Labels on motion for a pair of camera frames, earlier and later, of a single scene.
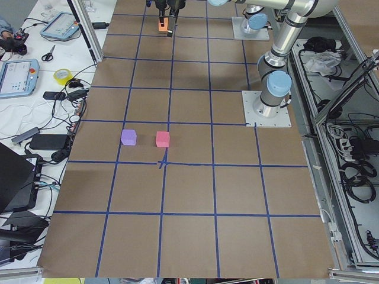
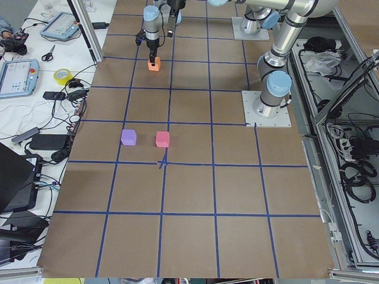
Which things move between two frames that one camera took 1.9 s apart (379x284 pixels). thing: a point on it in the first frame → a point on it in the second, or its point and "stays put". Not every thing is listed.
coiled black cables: [356, 178] stays put
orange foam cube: [165, 27] → [157, 64]
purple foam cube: [128, 136] stays put
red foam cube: [162, 139] stays put
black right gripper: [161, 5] → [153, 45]
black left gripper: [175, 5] stays put
